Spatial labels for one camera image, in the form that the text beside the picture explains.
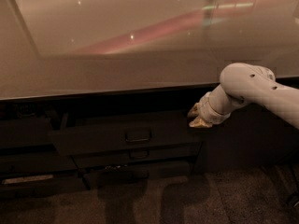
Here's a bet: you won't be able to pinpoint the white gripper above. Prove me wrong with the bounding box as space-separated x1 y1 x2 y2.
187 92 232 128

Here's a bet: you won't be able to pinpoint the top drawer handle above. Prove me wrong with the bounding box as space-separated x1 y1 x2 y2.
125 129 151 144

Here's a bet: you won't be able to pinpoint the middle drawer handle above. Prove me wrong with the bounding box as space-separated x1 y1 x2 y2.
129 150 150 160

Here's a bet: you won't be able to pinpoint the dark left cabinet drawers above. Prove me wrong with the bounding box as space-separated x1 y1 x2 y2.
0 102 88 200

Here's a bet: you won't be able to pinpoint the dark top drawer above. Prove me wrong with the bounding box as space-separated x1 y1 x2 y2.
49 110 199 156

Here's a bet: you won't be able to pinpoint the dark middle drawer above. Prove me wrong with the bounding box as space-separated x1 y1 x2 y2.
69 143 200 169

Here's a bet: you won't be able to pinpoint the drawer handle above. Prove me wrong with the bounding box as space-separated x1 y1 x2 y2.
129 150 150 160
125 129 151 144

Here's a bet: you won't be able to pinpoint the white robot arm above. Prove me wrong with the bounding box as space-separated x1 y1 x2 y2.
187 63 299 129

